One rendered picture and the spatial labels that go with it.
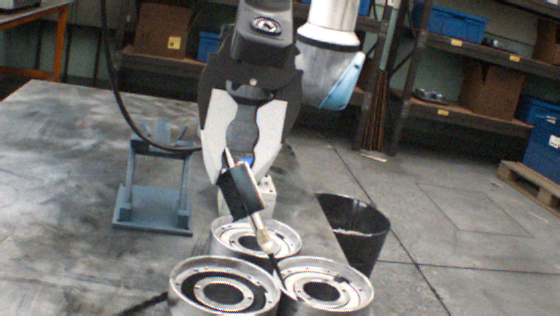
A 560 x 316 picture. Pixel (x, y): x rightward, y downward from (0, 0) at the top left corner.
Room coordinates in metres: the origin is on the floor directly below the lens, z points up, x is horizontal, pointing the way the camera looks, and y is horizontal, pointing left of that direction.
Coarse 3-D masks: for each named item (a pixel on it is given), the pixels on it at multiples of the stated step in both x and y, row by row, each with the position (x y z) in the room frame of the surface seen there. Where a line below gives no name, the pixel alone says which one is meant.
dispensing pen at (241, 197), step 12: (228, 144) 0.51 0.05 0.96; (228, 156) 0.51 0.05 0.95; (228, 168) 0.50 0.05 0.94; (240, 168) 0.49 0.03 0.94; (228, 180) 0.49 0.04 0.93; (240, 180) 0.48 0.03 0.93; (228, 192) 0.49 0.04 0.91; (240, 192) 0.48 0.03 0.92; (252, 192) 0.48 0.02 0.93; (228, 204) 0.50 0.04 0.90; (240, 204) 0.48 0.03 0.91; (252, 204) 0.47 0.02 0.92; (240, 216) 0.48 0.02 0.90; (252, 216) 0.48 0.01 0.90; (252, 228) 0.48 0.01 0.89; (264, 228) 0.48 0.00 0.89; (264, 240) 0.48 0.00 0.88; (276, 264) 0.47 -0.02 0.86
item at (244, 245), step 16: (224, 224) 0.60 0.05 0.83; (240, 224) 0.61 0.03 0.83; (272, 224) 0.62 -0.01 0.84; (240, 240) 0.58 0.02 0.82; (256, 240) 0.59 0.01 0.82; (272, 240) 0.59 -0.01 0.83; (288, 240) 0.60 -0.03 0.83; (240, 256) 0.52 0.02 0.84; (256, 256) 0.52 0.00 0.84; (288, 256) 0.54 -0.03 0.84; (272, 272) 0.53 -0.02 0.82
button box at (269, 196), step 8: (264, 176) 0.75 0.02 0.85; (264, 184) 0.72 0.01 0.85; (272, 184) 0.73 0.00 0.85; (264, 192) 0.69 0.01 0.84; (272, 192) 0.70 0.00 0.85; (224, 200) 0.68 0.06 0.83; (264, 200) 0.69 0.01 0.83; (272, 200) 0.70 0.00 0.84; (224, 208) 0.68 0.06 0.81; (272, 208) 0.70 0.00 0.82
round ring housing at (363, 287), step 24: (288, 264) 0.53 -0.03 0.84; (312, 264) 0.54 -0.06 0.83; (336, 264) 0.54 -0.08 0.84; (312, 288) 0.51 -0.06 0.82; (336, 288) 0.51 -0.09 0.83; (360, 288) 0.52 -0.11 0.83; (288, 312) 0.45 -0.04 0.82; (312, 312) 0.44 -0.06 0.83; (336, 312) 0.44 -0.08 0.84; (360, 312) 0.46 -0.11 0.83
